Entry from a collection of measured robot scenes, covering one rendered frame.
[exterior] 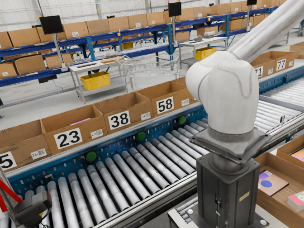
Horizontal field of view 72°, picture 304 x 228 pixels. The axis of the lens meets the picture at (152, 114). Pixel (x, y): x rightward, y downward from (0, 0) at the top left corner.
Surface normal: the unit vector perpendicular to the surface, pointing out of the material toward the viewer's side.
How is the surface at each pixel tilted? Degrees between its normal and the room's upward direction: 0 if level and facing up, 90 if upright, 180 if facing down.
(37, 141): 90
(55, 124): 90
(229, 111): 88
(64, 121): 90
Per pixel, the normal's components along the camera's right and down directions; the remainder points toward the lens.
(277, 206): -0.85, 0.33
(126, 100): 0.49, 0.31
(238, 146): -0.09, -0.76
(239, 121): 0.00, 0.46
